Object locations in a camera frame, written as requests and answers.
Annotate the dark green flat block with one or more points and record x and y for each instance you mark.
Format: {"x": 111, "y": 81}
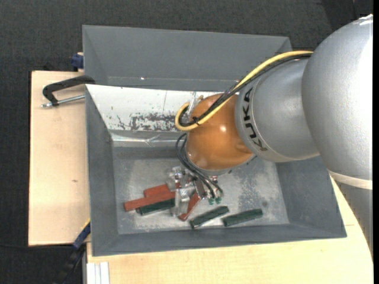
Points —
{"x": 155, "y": 207}
{"x": 242, "y": 217}
{"x": 208, "y": 216}

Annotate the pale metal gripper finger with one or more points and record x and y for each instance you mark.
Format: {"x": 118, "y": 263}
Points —
{"x": 182, "y": 201}
{"x": 175, "y": 178}

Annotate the red-brown flat block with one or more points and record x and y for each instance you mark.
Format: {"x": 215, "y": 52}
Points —
{"x": 157, "y": 190}
{"x": 194, "y": 203}
{"x": 139, "y": 203}

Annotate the pale wood board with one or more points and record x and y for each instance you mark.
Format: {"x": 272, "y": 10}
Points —
{"x": 56, "y": 164}

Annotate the grey metal bin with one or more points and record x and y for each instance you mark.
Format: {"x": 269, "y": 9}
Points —
{"x": 142, "y": 55}

